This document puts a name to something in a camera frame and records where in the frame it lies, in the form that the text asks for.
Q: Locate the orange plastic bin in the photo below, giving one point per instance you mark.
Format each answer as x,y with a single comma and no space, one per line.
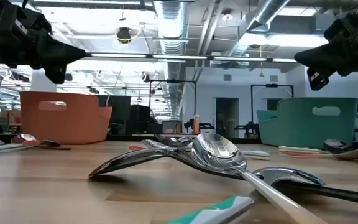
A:
67,124

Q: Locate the grey door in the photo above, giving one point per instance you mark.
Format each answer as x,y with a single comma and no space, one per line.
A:
227,118

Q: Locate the spoons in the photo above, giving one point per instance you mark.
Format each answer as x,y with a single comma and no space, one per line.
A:
169,141

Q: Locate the black cabinet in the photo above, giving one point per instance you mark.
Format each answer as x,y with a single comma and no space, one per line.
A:
121,112
140,118

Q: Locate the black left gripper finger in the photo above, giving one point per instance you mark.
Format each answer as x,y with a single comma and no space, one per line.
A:
56,74
61,56

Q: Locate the black dome ceiling fixture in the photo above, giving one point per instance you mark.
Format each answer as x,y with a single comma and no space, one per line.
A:
123,35

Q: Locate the pile of silver cutlery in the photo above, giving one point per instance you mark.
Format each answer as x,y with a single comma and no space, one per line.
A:
126,160

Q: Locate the white pillar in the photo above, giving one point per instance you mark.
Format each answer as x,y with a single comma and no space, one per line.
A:
37,84

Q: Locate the teal plastic bin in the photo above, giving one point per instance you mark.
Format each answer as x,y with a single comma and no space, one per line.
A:
306,130

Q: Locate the black metal frame stand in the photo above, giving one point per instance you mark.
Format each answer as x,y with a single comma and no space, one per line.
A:
272,85
172,81

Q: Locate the long LED light bar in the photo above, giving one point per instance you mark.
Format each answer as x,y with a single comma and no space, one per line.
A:
179,57

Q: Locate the silver ceiling duct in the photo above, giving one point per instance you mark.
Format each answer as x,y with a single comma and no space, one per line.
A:
171,25
269,9

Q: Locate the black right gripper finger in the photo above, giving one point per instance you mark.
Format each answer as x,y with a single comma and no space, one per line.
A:
317,79
319,57

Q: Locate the grey wall vent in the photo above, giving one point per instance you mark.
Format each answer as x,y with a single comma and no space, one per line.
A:
273,78
227,77

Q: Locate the black metal spoon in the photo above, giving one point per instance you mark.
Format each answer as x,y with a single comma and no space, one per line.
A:
50,143
337,145

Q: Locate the black background robot arm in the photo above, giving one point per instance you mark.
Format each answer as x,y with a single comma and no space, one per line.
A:
247,127
204,126

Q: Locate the orange background object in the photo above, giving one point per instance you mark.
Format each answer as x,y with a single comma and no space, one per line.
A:
196,124

